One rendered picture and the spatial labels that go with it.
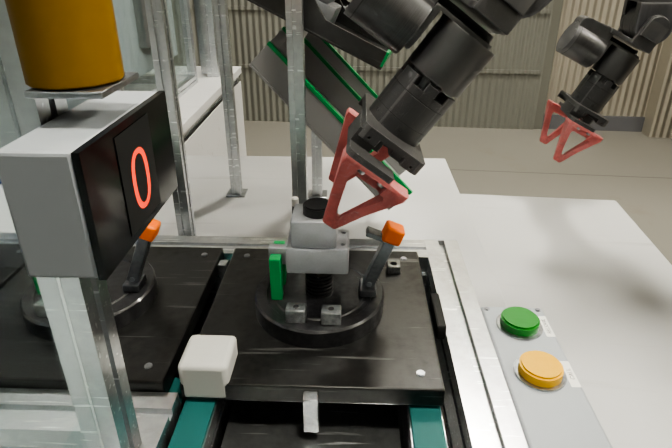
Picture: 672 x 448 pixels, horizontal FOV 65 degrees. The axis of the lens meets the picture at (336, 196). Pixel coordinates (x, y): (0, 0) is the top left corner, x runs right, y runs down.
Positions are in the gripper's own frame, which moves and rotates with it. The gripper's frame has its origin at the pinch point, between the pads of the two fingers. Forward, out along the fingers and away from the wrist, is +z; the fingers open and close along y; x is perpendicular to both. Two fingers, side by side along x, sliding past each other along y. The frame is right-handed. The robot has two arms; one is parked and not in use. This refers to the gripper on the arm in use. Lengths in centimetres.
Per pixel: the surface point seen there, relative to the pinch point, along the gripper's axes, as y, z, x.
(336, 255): 2.5, 4.3, 3.3
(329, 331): 7.0, 9.3, 6.4
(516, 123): -371, 11, 170
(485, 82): -373, 2, 127
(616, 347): -7.2, -1.6, 43.5
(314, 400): 13.5, 11.7, 7.0
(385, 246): 0.9, 1.2, 7.2
